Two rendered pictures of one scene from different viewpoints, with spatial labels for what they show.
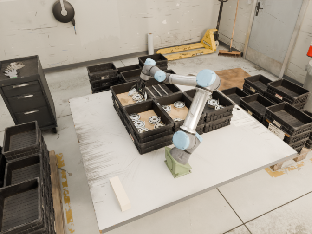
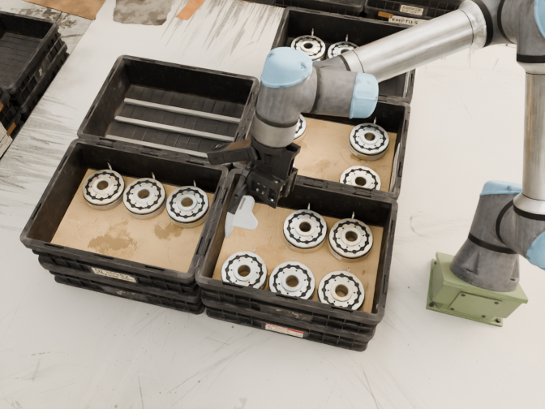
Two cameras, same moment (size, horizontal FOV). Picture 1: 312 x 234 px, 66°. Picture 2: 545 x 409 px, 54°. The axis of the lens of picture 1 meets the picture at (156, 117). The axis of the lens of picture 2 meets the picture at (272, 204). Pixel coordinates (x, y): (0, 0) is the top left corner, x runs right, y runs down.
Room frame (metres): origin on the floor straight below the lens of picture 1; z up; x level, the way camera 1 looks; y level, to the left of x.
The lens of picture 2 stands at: (1.29, 0.55, 1.96)
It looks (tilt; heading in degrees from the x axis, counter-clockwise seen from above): 58 degrees down; 307
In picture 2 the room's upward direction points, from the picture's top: straight up
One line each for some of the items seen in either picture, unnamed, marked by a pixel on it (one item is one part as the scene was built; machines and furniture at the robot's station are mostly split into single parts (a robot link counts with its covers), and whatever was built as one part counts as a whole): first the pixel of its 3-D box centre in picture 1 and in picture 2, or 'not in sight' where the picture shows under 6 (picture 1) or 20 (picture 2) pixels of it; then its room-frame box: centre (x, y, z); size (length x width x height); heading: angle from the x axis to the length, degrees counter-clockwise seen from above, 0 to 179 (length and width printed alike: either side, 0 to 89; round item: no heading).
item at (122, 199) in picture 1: (120, 192); not in sight; (0.97, 0.26, 0.73); 0.24 x 0.06 x 0.06; 26
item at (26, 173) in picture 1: (29, 185); not in sight; (1.38, 1.16, 0.31); 0.40 x 0.30 x 0.34; 22
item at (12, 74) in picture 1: (11, 73); not in sight; (2.51, 1.65, 0.88); 0.25 x 0.19 x 0.03; 22
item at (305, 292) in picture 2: (138, 124); (292, 282); (1.54, 0.14, 0.86); 0.10 x 0.10 x 0.01
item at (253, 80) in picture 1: (259, 92); not in sight; (2.88, -1.47, 0.31); 0.40 x 0.30 x 0.34; 22
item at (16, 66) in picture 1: (15, 65); not in sight; (2.74, 1.71, 0.88); 0.29 x 0.22 x 0.03; 22
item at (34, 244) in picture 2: (130, 93); (129, 205); (1.94, 0.23, 0.92); 0.40 x 0.30 x 0.02; 24
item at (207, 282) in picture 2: (146, 116); (300, 240); (1.57, 0.07, 0.92); 0.40 x 0.30 x 0.02; 24
